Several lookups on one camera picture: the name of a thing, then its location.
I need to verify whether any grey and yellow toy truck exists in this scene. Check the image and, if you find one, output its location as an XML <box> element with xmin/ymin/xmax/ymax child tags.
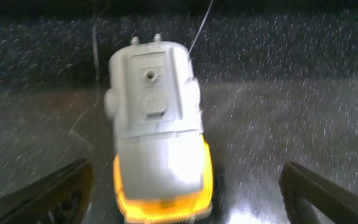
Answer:
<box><xmin>103</xmin><ymin>33</ymin><xmax>214</xmax><ymax>224</ymax></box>

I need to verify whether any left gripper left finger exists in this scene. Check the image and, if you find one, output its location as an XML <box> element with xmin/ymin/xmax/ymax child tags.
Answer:
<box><xmin>0</xmin><ymin>157</ymin><xmax>93</xmax><ymax>224</ymax></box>

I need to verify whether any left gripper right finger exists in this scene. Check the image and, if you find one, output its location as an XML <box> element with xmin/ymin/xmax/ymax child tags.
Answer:
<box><xmin>278</xmin><ymin>161</ymin><xmax>358</xmax><ymax>224</ymax></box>

